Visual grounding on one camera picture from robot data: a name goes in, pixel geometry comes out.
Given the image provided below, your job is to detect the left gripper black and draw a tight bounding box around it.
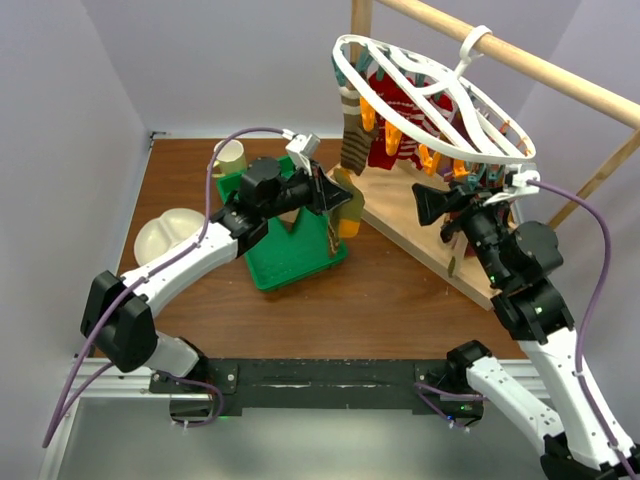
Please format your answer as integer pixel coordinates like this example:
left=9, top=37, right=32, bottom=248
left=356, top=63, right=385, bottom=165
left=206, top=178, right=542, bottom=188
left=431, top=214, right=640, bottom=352
left=262, top=159, right=352, bottom=220

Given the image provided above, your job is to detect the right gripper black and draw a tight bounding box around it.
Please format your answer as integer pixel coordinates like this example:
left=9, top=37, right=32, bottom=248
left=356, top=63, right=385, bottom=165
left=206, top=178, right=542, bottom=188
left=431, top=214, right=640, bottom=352
left=412, top=179, right=510, bottom=285

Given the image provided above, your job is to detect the maroon purple sock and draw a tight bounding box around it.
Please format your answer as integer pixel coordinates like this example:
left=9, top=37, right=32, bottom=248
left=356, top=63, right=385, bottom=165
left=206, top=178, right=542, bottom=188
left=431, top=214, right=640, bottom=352
left=440, top=212, right=475, bottom=279

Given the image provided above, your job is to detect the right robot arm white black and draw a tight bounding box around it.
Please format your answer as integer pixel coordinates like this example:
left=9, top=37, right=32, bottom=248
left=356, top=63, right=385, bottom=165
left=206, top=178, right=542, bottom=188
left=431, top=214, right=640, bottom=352
left=412, top=183, right=639, bottom=479

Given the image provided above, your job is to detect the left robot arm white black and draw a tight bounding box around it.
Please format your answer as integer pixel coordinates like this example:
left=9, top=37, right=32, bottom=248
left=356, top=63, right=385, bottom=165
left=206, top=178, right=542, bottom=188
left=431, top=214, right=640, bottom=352
left=81, top=157, right=353, bottom=392

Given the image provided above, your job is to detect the wooden hanger stand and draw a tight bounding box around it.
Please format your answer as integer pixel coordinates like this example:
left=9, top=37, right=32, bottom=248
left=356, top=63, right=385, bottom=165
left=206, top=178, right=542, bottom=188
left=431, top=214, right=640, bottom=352
left=348, top=1, right=639, bottom=308

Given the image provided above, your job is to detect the white round clip hanger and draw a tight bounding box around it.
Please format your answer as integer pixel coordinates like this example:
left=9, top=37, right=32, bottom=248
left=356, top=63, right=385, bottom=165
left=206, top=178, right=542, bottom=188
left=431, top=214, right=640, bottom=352
left=332, top=25, right=536, bottom=165

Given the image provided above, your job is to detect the brown striped sock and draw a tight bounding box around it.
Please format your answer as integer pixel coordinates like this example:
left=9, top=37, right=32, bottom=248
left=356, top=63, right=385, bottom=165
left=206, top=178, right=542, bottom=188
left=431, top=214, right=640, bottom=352
left=339, top=86, right=377, bottom=176

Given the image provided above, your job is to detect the green plastic tray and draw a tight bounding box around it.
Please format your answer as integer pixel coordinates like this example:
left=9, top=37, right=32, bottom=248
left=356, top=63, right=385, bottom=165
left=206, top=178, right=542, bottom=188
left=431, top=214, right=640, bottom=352
left=210, top=157, right=346, bottom=292

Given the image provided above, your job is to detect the cream yellow mug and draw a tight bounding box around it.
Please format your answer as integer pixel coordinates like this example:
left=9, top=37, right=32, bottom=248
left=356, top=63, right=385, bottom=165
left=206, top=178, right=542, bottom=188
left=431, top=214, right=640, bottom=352
left=211, top=140, right=247, bottom=178

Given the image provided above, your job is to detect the cream divided plate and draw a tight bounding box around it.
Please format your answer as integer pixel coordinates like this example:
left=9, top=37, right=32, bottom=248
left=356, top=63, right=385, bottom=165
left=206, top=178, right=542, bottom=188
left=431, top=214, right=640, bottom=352
left=133, top=208, right=204, bottom=267

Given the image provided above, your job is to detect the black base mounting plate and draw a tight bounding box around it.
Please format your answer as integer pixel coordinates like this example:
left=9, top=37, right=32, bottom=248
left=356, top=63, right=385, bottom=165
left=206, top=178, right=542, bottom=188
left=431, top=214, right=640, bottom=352
left=149, top=358, right=484, bottom=424

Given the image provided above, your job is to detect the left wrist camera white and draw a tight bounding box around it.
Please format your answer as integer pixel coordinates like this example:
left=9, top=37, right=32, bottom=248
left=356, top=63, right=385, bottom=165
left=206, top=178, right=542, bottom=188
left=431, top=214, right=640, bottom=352
left=281, top=129, right=320, bottom=176

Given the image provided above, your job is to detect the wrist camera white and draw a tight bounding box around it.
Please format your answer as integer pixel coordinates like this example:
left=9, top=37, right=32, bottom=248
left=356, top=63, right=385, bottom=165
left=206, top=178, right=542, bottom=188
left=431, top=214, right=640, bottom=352
left=483, top=163, right=541, bottom=207
left=281, top=129, right=320, bottom=176

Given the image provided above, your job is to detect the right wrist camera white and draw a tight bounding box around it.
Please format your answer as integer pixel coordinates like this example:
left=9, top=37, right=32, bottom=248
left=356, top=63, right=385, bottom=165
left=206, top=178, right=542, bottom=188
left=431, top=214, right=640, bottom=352
left=483, top=163, right=541, bottom=207

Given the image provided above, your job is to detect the aluminium frame rail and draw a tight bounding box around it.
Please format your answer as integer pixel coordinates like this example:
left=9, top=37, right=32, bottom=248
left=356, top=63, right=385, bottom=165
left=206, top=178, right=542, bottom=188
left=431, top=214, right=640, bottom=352
left=38, top=359, right=216, bottom=479

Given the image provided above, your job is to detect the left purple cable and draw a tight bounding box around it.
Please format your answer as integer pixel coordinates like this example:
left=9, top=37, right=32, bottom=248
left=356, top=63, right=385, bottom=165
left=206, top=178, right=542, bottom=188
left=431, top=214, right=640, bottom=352
left=41, top=127, right=286, bottom=449

